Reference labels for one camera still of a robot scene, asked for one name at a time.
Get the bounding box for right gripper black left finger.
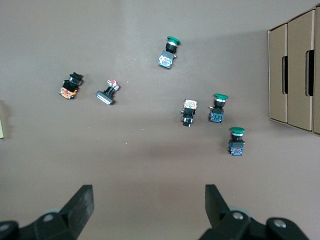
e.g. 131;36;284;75
0;184;95;240

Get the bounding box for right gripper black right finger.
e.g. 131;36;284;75
198;184;311;240

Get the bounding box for green mushroom push button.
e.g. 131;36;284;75
157;35;182;70
207;93;229;124
227;126;246;157

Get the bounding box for black flat indicator red terminals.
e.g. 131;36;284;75
95;79;121;106

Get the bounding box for black push button orange block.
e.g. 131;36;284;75
58;71;85;101

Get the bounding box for brown cardboard box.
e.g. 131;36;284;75
312;4;320;137
267;22;289;124
286;9;316;132

